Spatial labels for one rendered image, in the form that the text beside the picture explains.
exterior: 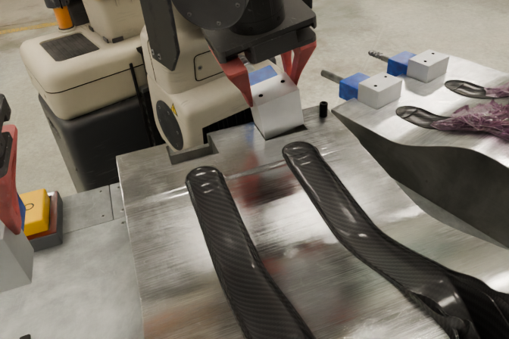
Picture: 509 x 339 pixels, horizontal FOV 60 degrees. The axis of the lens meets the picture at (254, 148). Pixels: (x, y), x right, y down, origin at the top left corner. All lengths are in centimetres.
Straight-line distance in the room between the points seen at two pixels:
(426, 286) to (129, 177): 30
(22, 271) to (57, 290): 15
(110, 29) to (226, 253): 73
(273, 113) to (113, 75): 59
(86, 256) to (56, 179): 157
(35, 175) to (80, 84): 121
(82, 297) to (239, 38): 31
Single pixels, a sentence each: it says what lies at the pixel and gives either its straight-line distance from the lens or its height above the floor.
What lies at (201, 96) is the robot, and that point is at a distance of 79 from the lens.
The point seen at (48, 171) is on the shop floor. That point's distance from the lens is 218.
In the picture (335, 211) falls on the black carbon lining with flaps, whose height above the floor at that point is 88.
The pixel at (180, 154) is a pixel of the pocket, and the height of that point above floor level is 87.
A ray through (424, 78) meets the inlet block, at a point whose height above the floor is 86.
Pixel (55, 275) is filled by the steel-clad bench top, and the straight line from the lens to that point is 55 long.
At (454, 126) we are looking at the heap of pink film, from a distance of 57.
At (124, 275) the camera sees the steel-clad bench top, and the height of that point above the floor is 80.
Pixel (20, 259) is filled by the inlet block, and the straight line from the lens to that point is 39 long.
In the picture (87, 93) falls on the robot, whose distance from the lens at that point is 102.
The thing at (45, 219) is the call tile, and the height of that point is 83.
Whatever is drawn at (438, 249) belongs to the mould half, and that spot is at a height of 91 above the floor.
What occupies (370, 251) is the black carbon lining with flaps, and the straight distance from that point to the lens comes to 39.
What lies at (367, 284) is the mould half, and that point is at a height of 91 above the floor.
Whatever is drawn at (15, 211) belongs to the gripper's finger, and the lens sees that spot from 39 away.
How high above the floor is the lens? 118
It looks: 36 degrees down
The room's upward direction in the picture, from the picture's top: 5 degrees counter-clockwise
